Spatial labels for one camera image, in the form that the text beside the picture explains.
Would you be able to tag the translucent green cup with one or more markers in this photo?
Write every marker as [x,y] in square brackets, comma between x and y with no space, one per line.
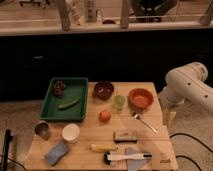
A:
[118,102]

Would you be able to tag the metal cup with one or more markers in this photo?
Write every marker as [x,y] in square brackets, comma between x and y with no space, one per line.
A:
[42,130]

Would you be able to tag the black stand at left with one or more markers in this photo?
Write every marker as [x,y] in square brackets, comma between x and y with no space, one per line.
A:
[7,139]

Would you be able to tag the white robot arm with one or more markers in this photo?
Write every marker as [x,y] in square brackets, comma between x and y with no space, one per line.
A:
[187,82]

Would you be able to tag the dark maroon bowl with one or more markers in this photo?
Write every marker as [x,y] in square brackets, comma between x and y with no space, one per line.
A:
[103,90]

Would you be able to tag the orange bowl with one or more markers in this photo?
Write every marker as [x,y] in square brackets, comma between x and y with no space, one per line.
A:
[140,98]

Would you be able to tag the yellow banana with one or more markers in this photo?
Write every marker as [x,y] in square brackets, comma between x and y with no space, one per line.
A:
[103,148]

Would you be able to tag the blue sponge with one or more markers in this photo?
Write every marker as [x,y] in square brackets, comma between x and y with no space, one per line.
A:
[56,153]

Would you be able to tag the green plastic tray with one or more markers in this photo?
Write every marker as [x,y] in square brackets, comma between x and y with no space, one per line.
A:
[75,87]

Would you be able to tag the dark grape bunch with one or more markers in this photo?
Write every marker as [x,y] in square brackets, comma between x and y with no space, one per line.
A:
[58,88]

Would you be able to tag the white black-headed brush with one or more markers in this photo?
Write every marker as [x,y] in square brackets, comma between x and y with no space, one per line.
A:
[108,157]

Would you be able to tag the white paper cup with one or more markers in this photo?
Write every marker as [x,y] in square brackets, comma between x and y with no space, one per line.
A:
[71,133]

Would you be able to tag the silver fork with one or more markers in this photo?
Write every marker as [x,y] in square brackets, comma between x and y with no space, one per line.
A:
[137,117]

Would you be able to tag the orange-red apple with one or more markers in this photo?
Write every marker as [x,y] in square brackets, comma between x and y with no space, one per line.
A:
[104,116]

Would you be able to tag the green cucumber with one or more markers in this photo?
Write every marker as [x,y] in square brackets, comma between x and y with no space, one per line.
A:
[69,104]

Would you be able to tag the brown rectangular block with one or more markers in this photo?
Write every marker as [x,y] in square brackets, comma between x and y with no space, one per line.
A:
[125,136]

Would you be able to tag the grey cloth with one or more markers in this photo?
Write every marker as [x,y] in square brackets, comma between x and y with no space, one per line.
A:
[136,165]

